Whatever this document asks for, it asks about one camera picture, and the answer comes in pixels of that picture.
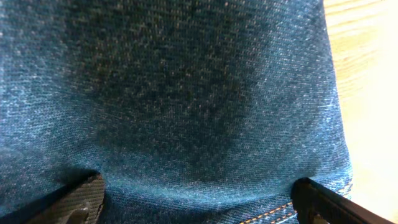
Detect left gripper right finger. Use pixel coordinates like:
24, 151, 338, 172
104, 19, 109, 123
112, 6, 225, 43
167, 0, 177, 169
291, 178, 393, 224

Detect blue denim jeans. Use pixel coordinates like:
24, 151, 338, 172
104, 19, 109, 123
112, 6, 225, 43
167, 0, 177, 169
1, 0, 352, 223

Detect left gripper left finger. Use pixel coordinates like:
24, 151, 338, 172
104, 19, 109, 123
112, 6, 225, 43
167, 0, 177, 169
1, 172, 105, 224

